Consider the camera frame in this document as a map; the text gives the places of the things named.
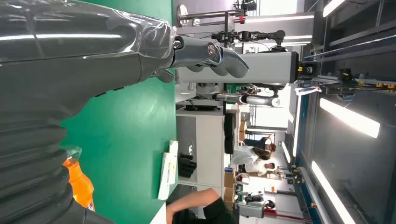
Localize white desk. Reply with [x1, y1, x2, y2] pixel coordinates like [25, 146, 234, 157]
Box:
[150, 202, 168, 224]

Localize chrome stand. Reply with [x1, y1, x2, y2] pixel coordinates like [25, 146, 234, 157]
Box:
[177, 4, 245, 27]

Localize brown cardboard box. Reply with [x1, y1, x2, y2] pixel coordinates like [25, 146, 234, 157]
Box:
[223, 171, 236, 188]
[223, 187, 236, 203]

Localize white tube carton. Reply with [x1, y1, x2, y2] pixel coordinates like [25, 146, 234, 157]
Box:
[168, 140, 179, 186]
[157, 152, 173, 201]

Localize ceiling light panel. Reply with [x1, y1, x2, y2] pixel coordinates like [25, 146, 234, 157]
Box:
[311, 161, 356, 224]
[320, 98, 381, 139]

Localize black chair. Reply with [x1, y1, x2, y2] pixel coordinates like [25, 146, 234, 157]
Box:
[224, 112, 237, 154]

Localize white cabinet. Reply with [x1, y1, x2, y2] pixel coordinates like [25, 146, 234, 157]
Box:
[176, 108, 225, 189]

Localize person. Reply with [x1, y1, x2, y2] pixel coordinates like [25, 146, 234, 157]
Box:
[244, 161, 276, 177]
[166, 189, 240, 224]
[230, 145, 271, 166]
[242, 136, 277, 152]

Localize grey machine column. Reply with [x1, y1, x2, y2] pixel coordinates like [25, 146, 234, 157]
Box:
[176, 51, 299, 84]

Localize orange detergent bottle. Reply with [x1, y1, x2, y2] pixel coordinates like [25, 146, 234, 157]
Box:
[61, 147, 95, 213]

